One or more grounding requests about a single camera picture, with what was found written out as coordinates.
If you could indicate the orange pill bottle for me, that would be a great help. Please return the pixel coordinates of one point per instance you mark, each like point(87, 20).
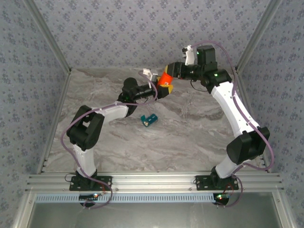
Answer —
point(165, 78)

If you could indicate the teal weekly pill organizer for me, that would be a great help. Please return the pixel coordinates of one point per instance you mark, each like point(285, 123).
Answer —
point(153, 118)

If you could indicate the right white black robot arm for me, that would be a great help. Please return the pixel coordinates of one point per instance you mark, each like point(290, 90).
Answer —
point(232, 107)

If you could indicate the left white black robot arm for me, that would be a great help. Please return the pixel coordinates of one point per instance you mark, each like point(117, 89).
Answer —
point(84, 159)

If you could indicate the small circuit board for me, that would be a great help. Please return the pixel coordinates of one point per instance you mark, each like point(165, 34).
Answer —
point(222, 196)
point(89, 196)

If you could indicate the grey metal panel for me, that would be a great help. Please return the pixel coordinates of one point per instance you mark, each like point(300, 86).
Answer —
point(152, 216)

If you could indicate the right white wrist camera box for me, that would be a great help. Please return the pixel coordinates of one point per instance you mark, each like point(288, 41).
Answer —
point(190, 55)

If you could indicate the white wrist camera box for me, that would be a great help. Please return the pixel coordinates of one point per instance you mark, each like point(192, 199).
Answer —
point(149, 73)
point(190, 55)

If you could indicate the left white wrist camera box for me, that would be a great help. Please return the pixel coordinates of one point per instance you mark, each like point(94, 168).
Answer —
point(149, 73)

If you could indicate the aluminium frame post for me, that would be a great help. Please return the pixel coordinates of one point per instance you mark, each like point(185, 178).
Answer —
point(256, 35)
point(49, 35)

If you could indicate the aluminium mounting rail beam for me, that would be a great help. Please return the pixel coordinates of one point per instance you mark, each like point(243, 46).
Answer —
point(152, 181)

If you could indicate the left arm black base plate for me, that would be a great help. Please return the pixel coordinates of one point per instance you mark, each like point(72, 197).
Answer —
point(107, 183)

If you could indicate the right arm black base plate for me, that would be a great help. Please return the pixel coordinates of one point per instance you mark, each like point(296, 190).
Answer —
point(202, 184)

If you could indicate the aluminium lower frame rail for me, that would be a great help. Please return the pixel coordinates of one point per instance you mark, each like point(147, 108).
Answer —
point(23, 211)
point(283, 211)

